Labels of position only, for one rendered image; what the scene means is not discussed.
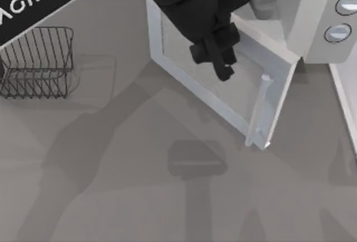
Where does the pale microwave door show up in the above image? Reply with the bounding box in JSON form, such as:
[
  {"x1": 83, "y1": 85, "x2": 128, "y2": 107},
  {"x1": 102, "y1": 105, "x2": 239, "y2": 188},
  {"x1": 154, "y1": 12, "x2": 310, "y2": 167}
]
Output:
[{"x1": 146, "y1": 0, "x2": 304, "y2": 151}]

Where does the grey microwave knob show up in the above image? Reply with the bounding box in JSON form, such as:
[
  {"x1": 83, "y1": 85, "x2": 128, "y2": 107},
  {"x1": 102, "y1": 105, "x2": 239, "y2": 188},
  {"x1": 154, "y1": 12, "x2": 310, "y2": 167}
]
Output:
[
  {"x1": 323, "y1": 22, "x2": 353, "y2": 43},
  {"x1": 334, "y1": 0, "x2": 357, "y2": 17}
]

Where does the pale microwave oven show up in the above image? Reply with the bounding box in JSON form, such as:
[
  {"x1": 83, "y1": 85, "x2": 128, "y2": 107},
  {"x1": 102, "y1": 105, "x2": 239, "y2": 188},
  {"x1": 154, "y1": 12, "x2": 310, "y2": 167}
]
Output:
[{"x1": 230, "y1": 0, "x2": 357, "y2": 65}]

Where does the dark wire basket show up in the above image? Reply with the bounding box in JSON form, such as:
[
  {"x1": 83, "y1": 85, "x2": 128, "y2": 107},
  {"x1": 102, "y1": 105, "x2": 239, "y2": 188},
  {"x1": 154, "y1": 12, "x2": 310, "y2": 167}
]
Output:
[{"x1": 0, "y1": 26, "x2": 76, "y2": 100}]

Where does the white microwave door handle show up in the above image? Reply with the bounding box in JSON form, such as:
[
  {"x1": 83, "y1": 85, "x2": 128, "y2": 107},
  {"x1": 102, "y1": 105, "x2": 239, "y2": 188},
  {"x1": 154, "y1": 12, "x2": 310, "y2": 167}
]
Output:
[{"x1": 252, "y1": 73, "x2": 276, "y2": 146}]

